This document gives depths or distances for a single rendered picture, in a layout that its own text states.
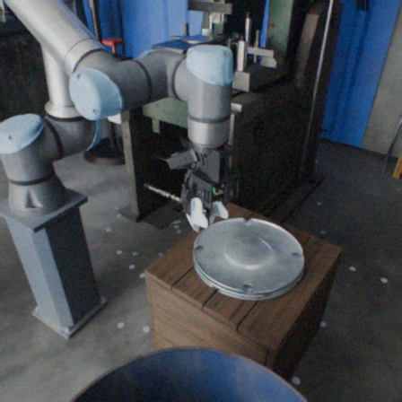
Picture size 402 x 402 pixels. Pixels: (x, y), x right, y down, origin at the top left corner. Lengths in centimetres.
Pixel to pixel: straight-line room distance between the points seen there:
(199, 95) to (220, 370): 46
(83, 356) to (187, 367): 62
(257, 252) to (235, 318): 21
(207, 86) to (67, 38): 23
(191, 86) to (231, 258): 48
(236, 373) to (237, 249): 39
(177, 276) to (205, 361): 32
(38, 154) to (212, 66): 54
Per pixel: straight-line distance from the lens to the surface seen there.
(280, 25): 155
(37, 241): 106
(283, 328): 84
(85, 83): 57
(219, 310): 85
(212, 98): 60
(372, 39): 242
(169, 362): 66
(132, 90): 60
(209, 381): 71
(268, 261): 95
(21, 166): 99
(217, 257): 95
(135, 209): 169
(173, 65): 65
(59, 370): 125
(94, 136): 105
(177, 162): 74
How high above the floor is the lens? 101
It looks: 34 degrees down
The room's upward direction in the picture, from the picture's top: straight up
